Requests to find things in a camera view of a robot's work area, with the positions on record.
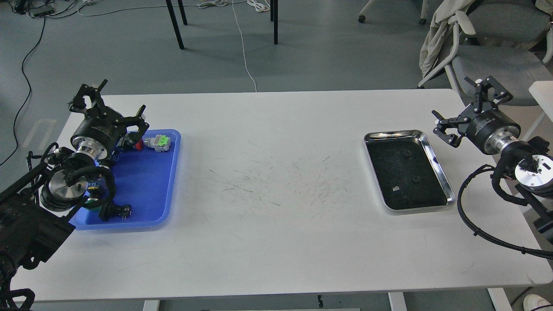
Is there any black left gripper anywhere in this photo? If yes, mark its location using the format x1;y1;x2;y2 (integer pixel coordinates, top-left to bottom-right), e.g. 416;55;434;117
68;79;149;161

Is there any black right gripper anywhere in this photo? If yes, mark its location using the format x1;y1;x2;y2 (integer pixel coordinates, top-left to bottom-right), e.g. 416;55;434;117
432;76;520;155

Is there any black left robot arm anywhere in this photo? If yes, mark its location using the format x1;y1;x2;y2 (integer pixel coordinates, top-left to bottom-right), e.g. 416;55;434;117
0;79;149;311

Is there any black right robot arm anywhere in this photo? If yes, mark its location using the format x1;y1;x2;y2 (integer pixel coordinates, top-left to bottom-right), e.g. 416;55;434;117
432;76;553;260

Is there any blue plastic tray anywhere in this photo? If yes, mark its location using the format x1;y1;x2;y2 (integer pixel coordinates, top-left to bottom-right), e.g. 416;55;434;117
70;129;181;230

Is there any white side table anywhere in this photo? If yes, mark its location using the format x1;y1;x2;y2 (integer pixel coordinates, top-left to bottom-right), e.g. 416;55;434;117
529;80;553;122

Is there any beige jacket on chair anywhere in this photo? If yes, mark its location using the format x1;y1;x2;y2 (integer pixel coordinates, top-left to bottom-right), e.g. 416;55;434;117
419;0;473;77

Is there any silver metal tray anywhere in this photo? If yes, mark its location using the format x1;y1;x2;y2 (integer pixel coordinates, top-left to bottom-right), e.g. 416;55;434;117
363;130;456;215

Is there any grey office chair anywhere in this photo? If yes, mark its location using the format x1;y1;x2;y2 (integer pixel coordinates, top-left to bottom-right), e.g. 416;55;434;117
417;0;552;107

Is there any black table leg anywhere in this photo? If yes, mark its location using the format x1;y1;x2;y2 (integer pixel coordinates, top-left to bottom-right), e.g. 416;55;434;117
165;0;188;51
269;0;279;45

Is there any white shoe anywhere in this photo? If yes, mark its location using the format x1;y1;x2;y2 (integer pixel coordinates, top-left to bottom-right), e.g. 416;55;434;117
523;295;553;311

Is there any black table leg right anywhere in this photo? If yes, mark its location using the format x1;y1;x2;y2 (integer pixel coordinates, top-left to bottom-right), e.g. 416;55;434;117
269;0;279;45

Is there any red push button switch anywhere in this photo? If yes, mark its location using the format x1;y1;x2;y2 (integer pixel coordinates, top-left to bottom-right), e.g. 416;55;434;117
116;135;144;152

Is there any green grey switch part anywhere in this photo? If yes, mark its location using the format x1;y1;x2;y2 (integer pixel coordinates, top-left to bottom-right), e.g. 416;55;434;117
143;134;172;153

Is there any green push button switch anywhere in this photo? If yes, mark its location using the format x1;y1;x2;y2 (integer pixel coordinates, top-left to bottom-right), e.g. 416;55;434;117
83;197;104;211

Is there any black square button switch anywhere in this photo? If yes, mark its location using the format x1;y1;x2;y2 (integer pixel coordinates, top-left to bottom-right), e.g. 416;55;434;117
99;201;132;221

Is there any black cable on floor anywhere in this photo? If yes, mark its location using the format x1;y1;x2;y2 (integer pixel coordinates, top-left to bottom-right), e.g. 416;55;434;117
0;0;57;167

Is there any white cable on floor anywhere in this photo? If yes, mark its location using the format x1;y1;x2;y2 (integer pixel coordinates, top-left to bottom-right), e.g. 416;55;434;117
198;0;271;92

